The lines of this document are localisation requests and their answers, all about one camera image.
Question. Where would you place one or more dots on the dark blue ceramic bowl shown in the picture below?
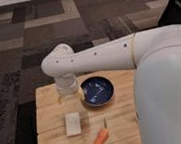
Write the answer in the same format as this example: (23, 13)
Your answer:
(98, 91)

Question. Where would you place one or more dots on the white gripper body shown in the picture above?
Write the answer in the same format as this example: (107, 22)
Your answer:
(67, 87)

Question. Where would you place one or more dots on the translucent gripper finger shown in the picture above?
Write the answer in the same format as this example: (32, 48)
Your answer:
(81, 93)

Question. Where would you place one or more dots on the orange carrot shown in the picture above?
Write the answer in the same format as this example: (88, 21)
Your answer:
(102, 136)

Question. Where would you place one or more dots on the white rectangular sponge block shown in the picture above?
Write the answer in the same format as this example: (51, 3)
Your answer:
(72, 124)

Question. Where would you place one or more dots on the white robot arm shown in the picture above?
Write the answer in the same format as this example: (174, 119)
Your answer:
(154, 55)

